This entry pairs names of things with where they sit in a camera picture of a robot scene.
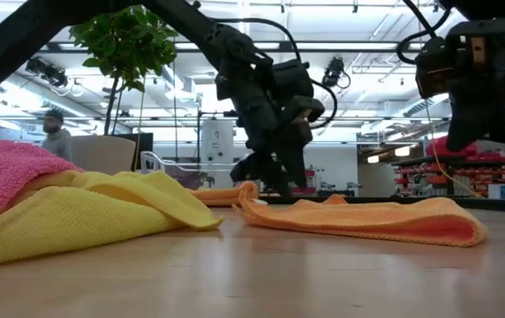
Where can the glowing wall lamp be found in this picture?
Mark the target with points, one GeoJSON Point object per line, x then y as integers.
{"type": "Point", "coordinates": [372, 159]}
{"type": "Point", "coordinates": [402, 151]}

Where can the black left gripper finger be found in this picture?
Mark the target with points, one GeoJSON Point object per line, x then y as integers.
{"type": "Point", "coordinates": [288, 172]}
{"type": "Point", "coordinates": [302, 154]}

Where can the orange microfiber towel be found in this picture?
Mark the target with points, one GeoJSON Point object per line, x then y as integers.
{"type": "Point", "coordinates": [367, 218]}
{"type": "Point", "coordinates": [221, 195]}

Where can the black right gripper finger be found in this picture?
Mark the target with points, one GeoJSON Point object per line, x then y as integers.
{"type": "Point", "coordinates": [504, 128]}
{"type": "Point", "coordinates": [466, 130]}

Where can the black ceiling camera cluster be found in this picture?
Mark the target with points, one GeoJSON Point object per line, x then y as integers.
{"type": "Point", "coordinates": [47, 70]}

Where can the pink microfiber towel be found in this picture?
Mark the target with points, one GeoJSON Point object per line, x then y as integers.
{"type": "Point", "coordinates": [5, 172]}

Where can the person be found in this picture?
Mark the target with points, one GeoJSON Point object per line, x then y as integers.
{"type": "Point", "coordinates": [56, 141]}

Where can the white and blue box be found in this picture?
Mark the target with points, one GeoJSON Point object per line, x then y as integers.
{"type": "Point", "coordinates": [502, 191]}

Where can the black overhead frame bar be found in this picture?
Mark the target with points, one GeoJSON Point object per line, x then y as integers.
{"type": "Point", "coordinates": [345, 45]}

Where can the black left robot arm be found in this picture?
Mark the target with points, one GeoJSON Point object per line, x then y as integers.
{"type": "Point", "coordinates": [190, 22]}

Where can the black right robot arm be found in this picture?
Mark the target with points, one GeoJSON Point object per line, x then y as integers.
{"type": "Point", "coordinates": [431, 66]}

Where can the shelf with red bins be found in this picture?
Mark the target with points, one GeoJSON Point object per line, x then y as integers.
{"type": "Point", "coordinates": [455, 176]}

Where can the white plant pot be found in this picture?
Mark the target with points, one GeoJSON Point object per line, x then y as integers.
{"type": "Point", "coordinates": [102, 154]}

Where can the yellow microfiber towel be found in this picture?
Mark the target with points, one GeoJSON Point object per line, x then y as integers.
{"type": "Point", "coordinates": [80, 221]}

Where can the clear plastic bin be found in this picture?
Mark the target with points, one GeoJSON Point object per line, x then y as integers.
{"type": "Point", "coordinates": [148, 161]}

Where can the green leafy plant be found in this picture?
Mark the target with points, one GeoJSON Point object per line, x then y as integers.
{"type": "Point", "coordinates": [124, 44]}

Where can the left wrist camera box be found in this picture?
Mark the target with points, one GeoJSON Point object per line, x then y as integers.
{"type": "Point", "coordinates": [305, 106]}

